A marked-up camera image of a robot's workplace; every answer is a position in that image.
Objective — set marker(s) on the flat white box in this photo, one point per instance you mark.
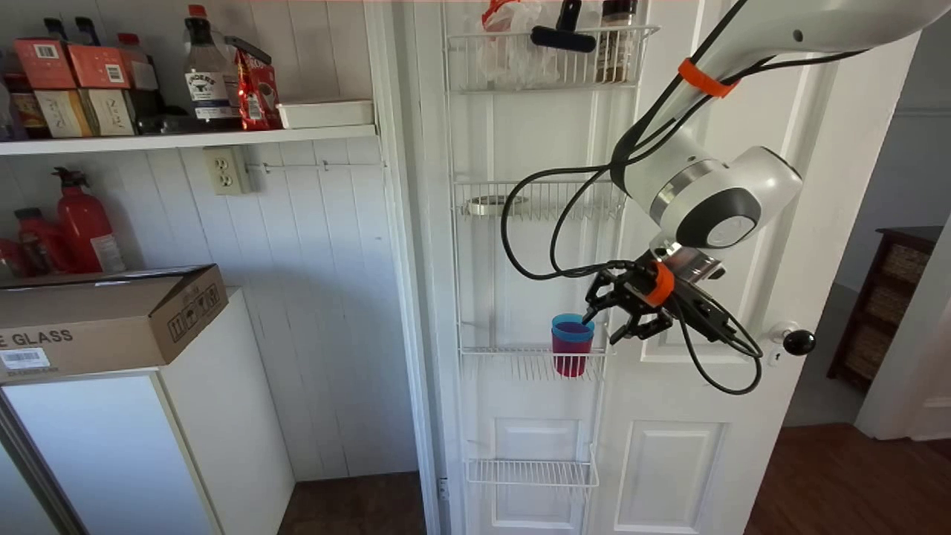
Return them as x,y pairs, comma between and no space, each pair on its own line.
326,115

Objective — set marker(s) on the white cabinet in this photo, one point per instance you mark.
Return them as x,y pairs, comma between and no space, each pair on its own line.
226,427

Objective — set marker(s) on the dark brush in basket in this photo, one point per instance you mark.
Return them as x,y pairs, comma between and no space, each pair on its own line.
617,45

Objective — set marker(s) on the white wall shelf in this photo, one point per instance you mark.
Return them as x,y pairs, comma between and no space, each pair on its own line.
189,142

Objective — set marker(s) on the cream wall outlet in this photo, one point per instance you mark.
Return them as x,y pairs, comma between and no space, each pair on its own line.
226,172

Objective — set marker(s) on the red fire extinguisher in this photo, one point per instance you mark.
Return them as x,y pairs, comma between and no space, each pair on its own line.
84,228

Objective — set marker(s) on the red snack bag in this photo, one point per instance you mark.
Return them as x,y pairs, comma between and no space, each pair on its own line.
256,90

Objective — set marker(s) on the white panel door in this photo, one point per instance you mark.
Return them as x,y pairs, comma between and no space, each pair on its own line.
694,478

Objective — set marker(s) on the dark wooden dresser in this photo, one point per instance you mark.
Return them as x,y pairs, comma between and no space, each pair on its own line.
880,308

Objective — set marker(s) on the red and white packet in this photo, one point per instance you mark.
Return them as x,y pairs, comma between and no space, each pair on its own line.
498,17

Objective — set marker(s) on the beige carton box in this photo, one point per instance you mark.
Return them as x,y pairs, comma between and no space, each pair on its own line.
110,111
64,115

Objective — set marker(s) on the small red bottle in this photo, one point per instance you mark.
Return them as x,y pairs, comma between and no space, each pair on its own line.
40,246

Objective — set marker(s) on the black round door knob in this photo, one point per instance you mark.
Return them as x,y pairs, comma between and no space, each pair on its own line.
801,344

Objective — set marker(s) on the orange carton box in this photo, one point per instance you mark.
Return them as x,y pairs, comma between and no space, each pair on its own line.
98,68
43,68

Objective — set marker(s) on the red plastic cup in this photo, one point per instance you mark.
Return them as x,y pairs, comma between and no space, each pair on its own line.
571,365

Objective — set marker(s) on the clear bottle with red cap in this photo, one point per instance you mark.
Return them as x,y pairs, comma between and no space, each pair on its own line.
208,80

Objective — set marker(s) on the brown cardboard box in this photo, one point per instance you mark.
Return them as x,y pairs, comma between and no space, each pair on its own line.
91,322

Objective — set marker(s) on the blue plastic cup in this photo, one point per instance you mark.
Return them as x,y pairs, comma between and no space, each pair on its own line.
571,332

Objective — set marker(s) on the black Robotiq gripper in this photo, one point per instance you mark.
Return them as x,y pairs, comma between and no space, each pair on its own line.
694,286

